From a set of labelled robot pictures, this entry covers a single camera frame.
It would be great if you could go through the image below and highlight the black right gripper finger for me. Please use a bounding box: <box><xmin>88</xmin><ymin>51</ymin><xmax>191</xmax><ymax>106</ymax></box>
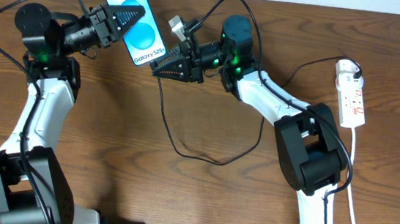
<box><xmin>151</xmin><ymin>45</ymin><xmax>187</xmax><ymax>67</ymax></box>
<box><xmin>152</xmin><ymin>55</ymin><xmax>191</xmax><ymax>82</ymax></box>

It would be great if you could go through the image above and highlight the white power strip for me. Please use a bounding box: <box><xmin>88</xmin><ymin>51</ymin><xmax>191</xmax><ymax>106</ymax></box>
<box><xmin>335</xmin><ymin>59</ymin><xmax>366</xmax><ymax>129</ymax></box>

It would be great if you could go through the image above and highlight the blue Galaxy S25+ smartphone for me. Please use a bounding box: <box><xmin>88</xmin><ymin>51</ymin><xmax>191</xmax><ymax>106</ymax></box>
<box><xmin>106</xmin><ymin>0</ymin><xmax>167</xmax><ymax>66</ymax></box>

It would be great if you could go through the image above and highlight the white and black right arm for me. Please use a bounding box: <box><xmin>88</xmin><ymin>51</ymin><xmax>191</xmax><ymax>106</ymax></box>
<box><xmin>152</xmin><ymin>15</ymin><xmax>348</xmax><ymax>224</ymax></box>

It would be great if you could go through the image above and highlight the black charger cable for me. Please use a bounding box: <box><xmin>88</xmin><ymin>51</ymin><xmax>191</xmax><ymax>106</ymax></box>
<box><xmin>148</xmin><ymin>40</ymin><xmax>365</xmax><ymax>179</ymax></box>

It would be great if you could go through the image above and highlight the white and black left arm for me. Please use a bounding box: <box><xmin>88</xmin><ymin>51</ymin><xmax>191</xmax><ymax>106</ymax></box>
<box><xmin>0</xmin><ymin>0</ymin><xmax>145</xmax><ymax>224</ymax></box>

